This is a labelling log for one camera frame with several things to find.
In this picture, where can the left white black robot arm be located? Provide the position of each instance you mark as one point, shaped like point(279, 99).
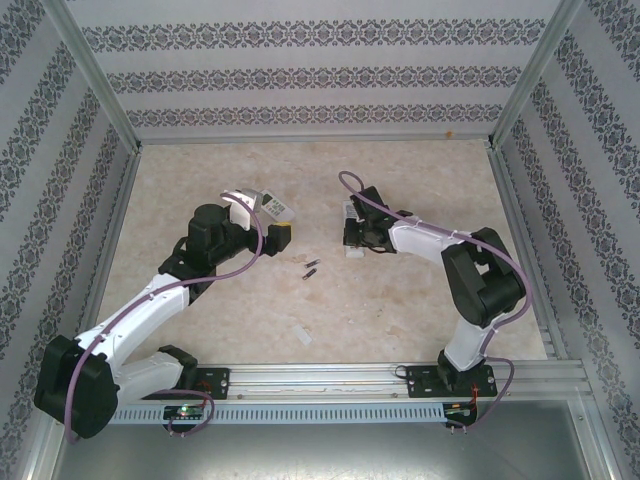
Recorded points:
point(165, 305)

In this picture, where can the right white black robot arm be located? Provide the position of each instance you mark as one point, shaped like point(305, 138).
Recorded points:
point(425, 242)

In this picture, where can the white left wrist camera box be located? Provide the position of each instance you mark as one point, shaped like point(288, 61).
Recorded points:
point(240, 212)

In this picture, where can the long white battery cover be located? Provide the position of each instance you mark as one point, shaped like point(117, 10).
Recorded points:
point(302, 335)

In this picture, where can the grey metal sheet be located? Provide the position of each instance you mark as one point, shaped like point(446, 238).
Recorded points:
point(320, 455)

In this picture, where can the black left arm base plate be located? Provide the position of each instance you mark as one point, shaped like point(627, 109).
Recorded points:
point(220, 382)

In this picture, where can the short white remote control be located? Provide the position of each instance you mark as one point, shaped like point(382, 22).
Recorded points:
point(277, 206)

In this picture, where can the aluminium side rail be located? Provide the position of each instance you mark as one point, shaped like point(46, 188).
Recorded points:
point(512, 200)
point(122, 200)

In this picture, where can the aluminium frame post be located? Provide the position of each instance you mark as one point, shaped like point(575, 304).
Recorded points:
point(530, 75)
point(95, 75)

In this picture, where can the aluminium mounting rail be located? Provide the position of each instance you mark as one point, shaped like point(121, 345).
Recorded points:
point(320, 382)

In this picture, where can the aluminium back rail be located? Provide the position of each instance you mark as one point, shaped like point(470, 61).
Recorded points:
point(320, 141)

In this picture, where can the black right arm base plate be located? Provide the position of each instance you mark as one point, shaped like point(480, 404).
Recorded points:
point(422, 382)

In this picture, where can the long white remote control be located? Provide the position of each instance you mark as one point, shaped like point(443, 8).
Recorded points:
point(356, 252)

